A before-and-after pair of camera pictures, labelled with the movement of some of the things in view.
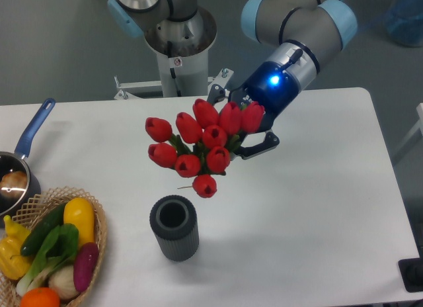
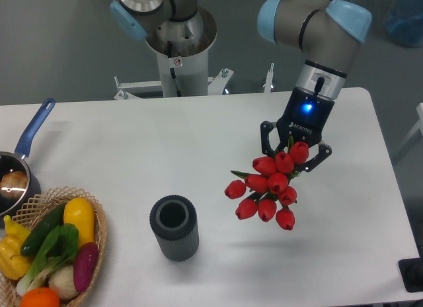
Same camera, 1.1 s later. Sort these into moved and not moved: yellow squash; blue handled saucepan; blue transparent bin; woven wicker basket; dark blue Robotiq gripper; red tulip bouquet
Moved: dark blue Robotiq gripper; red tulip bouquet
Not moved: blue transparent bin; woven wicker basket; yellow squash; blue handled saucepan
